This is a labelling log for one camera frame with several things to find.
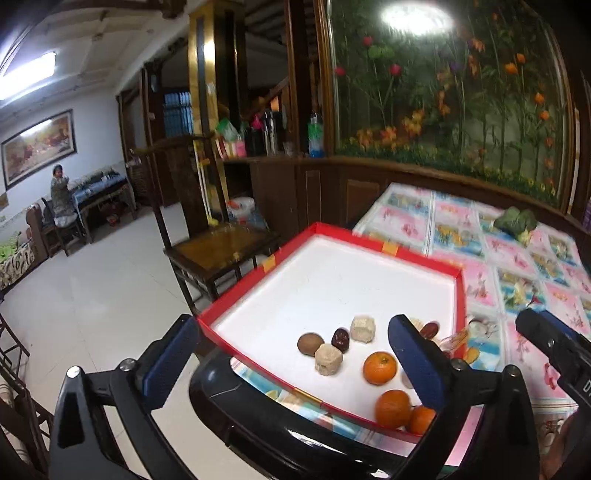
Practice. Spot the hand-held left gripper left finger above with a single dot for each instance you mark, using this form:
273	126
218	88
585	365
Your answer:
171	364

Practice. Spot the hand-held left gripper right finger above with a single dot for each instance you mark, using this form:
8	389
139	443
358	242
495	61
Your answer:
415	364

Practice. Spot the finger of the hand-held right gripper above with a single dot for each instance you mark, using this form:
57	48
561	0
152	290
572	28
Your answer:
565	325
545	337

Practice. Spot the orange mandarin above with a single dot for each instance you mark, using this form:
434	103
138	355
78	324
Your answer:
392	408
421	420
379	368

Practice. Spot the dark red date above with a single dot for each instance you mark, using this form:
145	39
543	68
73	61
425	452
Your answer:
340	339
429	330

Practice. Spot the beige crumbly cake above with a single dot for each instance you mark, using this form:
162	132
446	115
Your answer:
415	323
362	328
328	360

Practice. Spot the brown round fruit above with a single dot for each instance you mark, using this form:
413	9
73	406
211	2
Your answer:
310	344

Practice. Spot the red box with white inside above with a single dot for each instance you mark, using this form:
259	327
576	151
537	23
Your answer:
346	277

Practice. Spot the person's right hand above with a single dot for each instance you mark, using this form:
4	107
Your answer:
561	443

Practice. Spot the clear plastic wrapper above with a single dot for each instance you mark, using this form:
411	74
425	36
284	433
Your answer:
455	342

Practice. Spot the green leafy vegetable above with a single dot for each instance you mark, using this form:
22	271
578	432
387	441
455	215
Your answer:
515	221

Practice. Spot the dark wooden chair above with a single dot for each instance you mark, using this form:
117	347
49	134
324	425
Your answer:
14	369
221	249

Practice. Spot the white plastic bags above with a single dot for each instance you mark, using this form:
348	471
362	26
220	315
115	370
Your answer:
241	210

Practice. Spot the white and yellow mop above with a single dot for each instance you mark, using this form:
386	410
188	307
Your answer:
203	184

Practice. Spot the dark side table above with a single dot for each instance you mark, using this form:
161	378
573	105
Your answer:
104	189

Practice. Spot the pink box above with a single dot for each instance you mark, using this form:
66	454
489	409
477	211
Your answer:
233	149

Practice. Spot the black kettle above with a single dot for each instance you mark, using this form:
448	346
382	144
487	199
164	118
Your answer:
254	141

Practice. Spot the green packet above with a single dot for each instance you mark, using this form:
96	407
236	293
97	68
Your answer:
226	129

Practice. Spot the clear glass cup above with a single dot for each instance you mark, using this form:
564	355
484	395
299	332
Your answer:
288	147

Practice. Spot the green plastic bottle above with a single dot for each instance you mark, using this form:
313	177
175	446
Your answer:
315	134

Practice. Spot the stack of blue boxes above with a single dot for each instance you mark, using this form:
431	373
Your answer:
175	113

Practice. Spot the black steel thermos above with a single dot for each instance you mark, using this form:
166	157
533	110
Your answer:
270	131

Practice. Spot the framed landscape painting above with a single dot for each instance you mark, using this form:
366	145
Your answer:
39	145

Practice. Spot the framed artificial flower display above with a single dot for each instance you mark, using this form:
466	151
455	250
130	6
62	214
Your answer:
438	92

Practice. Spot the gold pillar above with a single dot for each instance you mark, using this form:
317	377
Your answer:
203	69

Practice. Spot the ceiling light panel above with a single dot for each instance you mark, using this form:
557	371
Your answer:
27	76

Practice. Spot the black glossy curved frame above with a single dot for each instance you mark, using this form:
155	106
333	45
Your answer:
258	415

